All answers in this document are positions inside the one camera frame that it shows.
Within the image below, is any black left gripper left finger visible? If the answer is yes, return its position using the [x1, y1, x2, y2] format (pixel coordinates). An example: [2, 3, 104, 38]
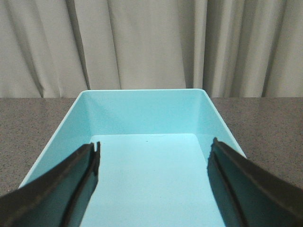
[0, 142, 100, 227]

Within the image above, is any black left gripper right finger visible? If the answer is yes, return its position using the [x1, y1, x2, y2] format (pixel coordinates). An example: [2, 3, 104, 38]
[207, 139, 303, 227]

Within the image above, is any light blue storage box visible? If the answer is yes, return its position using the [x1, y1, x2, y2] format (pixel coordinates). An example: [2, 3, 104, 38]
[23, 89, 242, 227]

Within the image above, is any grey pleated curtain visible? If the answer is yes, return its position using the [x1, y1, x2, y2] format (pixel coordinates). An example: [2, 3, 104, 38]
[0, 0, 303, 98]

